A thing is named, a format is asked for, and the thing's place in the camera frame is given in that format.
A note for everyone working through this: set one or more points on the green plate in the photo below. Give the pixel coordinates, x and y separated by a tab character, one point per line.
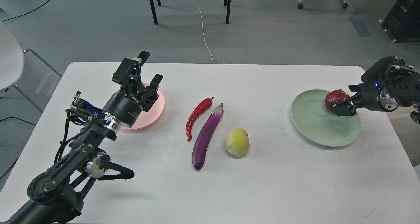
316	123

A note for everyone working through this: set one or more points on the red chili pepper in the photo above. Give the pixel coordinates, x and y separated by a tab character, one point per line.
198	111

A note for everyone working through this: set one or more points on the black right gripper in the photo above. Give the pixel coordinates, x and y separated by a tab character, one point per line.
371	96

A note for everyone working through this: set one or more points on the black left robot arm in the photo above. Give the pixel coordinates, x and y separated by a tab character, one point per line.
57	195

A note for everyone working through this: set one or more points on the black table legs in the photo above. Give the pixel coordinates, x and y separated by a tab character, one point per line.
152	4

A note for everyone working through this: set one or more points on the yellow green mango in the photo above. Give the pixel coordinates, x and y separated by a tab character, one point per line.
237	142

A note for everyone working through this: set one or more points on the black equipment case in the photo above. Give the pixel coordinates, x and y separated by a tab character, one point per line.
402	24

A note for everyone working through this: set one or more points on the white chair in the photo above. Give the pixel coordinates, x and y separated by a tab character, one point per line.
12	62

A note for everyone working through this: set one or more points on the red pomegranate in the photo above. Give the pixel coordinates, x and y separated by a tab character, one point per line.
335	96

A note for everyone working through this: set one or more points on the purple eggplant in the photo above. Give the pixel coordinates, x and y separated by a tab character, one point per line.
205	135

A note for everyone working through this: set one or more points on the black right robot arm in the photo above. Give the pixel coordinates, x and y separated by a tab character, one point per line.
401	81

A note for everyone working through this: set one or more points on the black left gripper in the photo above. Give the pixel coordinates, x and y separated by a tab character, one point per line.
134	108

